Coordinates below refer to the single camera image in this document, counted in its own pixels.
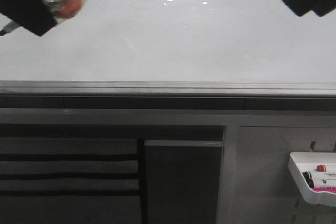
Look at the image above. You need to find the dark grey cabinet panel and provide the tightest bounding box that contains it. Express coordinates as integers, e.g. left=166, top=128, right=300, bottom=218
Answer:
left=145, top=145, right=223, bottom=223

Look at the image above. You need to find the black capped marker upper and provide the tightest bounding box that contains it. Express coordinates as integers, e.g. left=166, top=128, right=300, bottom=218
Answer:
left=301, top=171, right=336, bottom=180

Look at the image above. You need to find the red capped marker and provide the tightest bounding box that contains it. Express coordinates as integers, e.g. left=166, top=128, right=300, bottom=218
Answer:
left=316, top=164, right=336, bottom=173

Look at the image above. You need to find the white whiteboard with metal frame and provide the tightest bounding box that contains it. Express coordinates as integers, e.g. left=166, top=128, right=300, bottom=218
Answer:
left=1, top=0, right=335, bottom=97

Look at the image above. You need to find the white plastic marker tray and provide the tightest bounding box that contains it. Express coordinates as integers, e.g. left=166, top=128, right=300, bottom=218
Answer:
left=288, top=152, right=335, bottom=207

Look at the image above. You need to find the black capped marker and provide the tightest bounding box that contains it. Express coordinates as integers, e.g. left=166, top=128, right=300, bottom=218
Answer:
left=301, top=171, right=336, bottom=180
left=306, top=179, right=336, bottom=189

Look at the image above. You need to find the black capped marker lower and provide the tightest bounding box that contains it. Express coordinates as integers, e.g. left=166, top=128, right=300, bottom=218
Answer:
left=306, top=179, right=336, bottom=189

